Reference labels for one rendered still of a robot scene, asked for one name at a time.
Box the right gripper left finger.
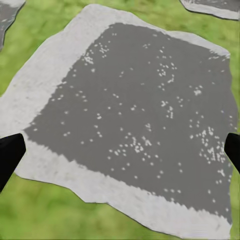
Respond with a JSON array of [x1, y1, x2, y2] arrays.
[[0, 133, 26, 190]]

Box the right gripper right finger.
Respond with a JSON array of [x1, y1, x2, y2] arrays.
[[224, 132, 240, 173]]

